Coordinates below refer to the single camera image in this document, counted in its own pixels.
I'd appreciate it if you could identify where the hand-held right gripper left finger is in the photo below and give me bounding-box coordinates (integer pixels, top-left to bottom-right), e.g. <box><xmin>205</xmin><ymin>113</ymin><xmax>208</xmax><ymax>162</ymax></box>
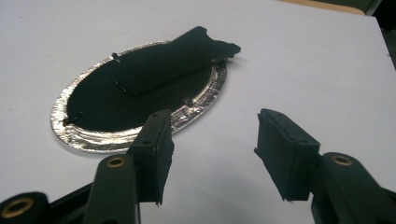
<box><xmin>82</xmin><ymin>108</ymin><xmax>176</xmax><ymax>224</ymax></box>

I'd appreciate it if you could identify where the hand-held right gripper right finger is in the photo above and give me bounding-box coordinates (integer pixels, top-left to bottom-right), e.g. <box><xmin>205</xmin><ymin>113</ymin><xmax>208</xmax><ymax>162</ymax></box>
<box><xmin>254</xmin><ymin>107</ymin><xmax>396</xmax><ymax>224</ymax></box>

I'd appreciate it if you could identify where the oval silver photo frame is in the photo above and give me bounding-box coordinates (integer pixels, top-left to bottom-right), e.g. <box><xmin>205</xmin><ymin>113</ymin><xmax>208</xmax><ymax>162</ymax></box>
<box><xmin>49</xmin><ymin>25</ymin><xmax>242</xmax><ymax>154</ymax></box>

